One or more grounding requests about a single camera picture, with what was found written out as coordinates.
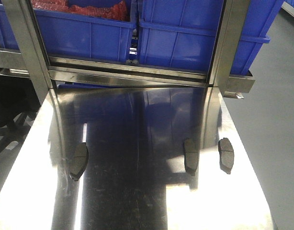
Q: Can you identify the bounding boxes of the brake pad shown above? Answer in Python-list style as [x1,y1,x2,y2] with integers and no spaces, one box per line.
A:
[183,138,199,176]
[69,142,89,181]
[218,138,235,174]

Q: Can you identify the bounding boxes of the right blue plastic bin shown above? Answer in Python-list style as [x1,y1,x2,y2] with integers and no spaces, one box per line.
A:
[138,0,282,75]

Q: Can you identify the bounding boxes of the blue plastic bin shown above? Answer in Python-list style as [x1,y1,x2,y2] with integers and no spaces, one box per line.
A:
[138,0,282,75]
[0,0,137,64]

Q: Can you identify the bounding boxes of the red bubble wrap bag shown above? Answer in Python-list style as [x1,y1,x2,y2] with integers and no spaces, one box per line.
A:
[31,0,129,21]

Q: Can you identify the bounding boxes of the left blue plastic bin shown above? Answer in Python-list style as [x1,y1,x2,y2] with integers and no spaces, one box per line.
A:
[0,0,137,64]

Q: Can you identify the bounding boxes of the stainless steel shelf frame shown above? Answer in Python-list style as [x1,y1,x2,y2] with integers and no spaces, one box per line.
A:
[0,0,254,102]

